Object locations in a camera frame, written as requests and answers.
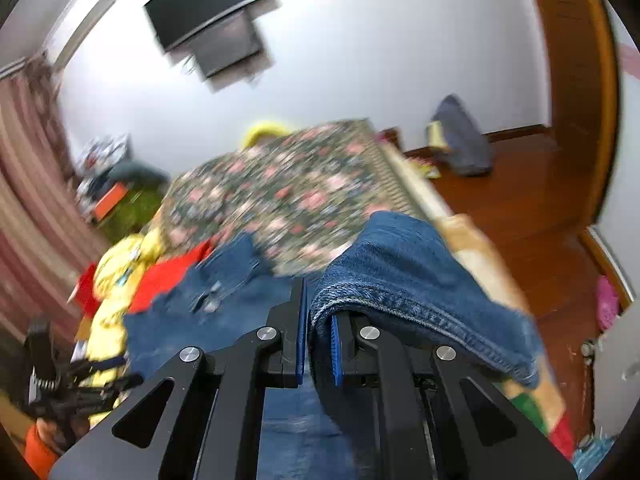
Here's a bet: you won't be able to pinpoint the blue denim jacket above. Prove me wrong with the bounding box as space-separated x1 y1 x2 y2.
124 211 541 388

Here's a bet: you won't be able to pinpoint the blue jeans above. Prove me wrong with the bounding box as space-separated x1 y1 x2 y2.
257 382 381 479

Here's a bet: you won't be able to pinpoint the yellow cartoon print blanket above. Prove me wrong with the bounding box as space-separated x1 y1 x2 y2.
79 226 166 426

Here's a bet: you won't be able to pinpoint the red garment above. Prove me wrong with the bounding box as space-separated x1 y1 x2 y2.
68 236 216 318

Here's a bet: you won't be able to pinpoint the striped curtain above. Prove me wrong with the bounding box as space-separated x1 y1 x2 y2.
1 56 107 346

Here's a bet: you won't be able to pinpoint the white cabinet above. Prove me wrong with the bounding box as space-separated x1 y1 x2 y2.
593 300 640 438

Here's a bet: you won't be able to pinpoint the green box with orange lid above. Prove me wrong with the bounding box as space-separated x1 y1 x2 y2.
92 183 163 244

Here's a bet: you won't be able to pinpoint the floral bedspread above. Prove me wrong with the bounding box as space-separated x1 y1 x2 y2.
151 119 426 275

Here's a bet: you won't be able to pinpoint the dark grey bag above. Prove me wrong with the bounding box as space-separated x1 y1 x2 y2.
426 94 494 177

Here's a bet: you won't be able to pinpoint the brown wooden door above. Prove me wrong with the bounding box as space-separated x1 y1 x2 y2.
535 0 620 228

